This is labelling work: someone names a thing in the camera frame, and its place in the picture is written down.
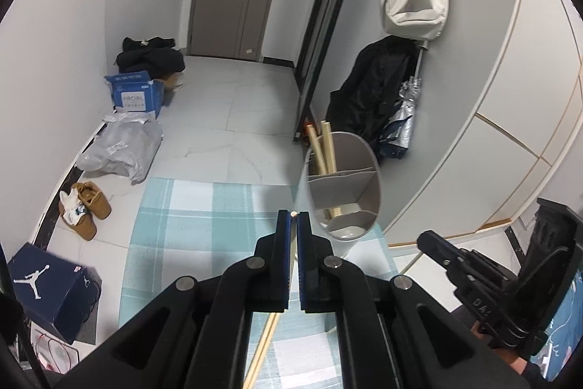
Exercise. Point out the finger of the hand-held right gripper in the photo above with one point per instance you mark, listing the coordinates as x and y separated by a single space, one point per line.
444 266
455 254

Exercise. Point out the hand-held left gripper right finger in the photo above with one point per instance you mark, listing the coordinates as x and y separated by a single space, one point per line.
304 257

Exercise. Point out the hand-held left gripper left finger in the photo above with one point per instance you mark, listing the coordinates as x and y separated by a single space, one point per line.
284 257

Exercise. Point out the white utensil holder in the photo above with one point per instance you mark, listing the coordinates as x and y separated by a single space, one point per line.
364 197

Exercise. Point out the person's right hand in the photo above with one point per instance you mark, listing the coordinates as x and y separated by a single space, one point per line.
517 366

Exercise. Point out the teal printed cloth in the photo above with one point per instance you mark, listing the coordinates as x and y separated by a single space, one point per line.
567 334

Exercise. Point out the teal plaid mat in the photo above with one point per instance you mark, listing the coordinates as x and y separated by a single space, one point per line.
191 234

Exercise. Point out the orange object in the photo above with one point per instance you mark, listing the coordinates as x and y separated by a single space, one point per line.
304 130

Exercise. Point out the silver blue folded umbrella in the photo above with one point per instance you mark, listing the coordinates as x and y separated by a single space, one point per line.
401 129

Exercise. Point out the white curved cabinet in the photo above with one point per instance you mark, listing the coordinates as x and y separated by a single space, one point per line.
501 97

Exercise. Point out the black hanging jacket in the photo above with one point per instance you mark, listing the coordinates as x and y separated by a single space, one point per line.
373 88

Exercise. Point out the grey mailing bag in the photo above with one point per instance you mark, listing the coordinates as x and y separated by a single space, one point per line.
123 149

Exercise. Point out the brown shoe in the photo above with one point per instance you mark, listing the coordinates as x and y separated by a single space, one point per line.
84 227
95 200

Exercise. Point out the brown cardboard box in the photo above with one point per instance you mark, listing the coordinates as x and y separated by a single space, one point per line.
173 80

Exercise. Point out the white crumpled plastic bag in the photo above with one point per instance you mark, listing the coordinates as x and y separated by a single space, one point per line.
127 118

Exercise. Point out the white sock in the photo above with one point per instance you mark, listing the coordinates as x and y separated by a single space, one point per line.
70 206

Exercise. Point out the blue cardboard box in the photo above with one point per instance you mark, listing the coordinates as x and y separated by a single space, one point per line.
134 95

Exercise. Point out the black framed glass door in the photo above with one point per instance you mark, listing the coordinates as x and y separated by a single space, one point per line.
325 29

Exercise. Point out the pile of black clothes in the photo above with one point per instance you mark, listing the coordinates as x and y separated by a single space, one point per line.
152 56

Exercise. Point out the navy shoe box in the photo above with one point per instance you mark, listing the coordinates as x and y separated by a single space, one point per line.
45 288

